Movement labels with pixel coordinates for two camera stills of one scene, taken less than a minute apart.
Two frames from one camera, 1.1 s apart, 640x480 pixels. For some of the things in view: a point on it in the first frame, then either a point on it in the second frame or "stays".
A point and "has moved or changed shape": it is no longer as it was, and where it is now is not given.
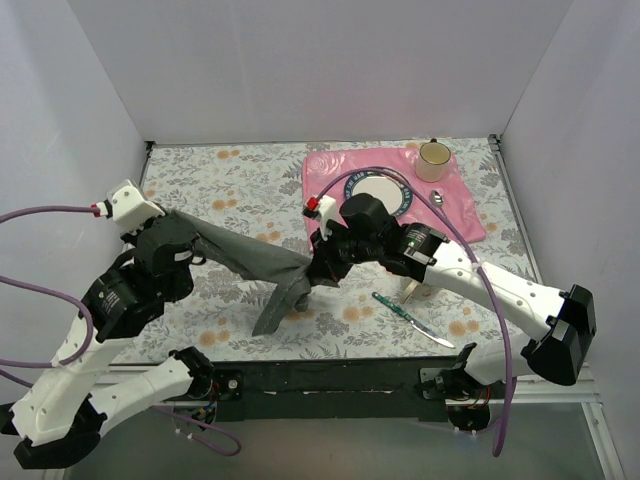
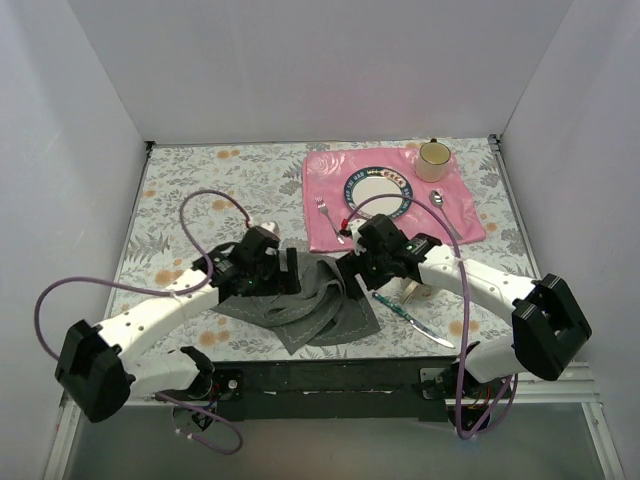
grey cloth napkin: [283, 279] has moved or changed shape
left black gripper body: [185, 232] to [282, 272]
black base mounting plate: [326, 389] stays
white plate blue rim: [394, 195] stays
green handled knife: [408, 317] stays
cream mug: [433, 158] stays
